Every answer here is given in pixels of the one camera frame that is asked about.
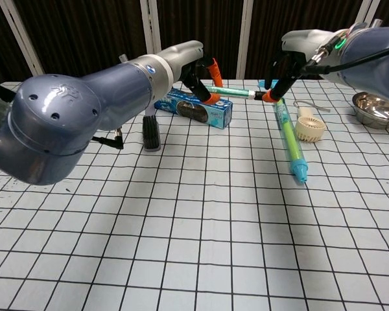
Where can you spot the stainless steel bowl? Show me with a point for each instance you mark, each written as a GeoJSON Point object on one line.
{"type": "Point", "coordinates": [372, 110]}

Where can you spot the green white marker body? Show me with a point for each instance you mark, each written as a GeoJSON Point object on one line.
{"type": "Point", "coordinates": [236, 92]}

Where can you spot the white black checkered tablecloth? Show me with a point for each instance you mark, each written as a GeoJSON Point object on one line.
{"type": "Point", "coordinates": [194, 243]}

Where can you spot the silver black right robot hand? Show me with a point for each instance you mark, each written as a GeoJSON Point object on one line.
{"type": "Point", "coordinates": [304, 40]}

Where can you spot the white screen frame post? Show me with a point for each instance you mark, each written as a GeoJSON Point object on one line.
{"type": "Point", "coordinates": [152, 32]}
{"type": "Point", "coordinates": [245, 39]}
{"type": "Point", "coordinates": [25, 42]}
{"type": "Point", "coordinates": [367, 13]}

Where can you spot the blue grey left robot arm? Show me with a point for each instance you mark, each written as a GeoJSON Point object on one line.
{"type": "Point", "coordinates": [61, 123]}

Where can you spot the blue grey right robot arm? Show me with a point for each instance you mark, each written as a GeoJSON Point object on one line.
{"type": "Point", "coordinates": [369, 48]}

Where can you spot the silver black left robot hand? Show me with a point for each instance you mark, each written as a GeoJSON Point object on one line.
{"type": "Point", "coordinates": [184, 56]}

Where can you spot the teal green water pump toy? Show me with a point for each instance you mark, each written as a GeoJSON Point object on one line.
{"type": "Point", "coordinates": [293, 142]}

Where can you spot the blue cookie box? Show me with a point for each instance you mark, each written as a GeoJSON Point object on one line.
{"type": "Point", "coordinates": [214, 113]}

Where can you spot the grey brush black bristles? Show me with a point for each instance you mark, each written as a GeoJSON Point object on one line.
{"type": "Point", "coordinates": [150, 133]}

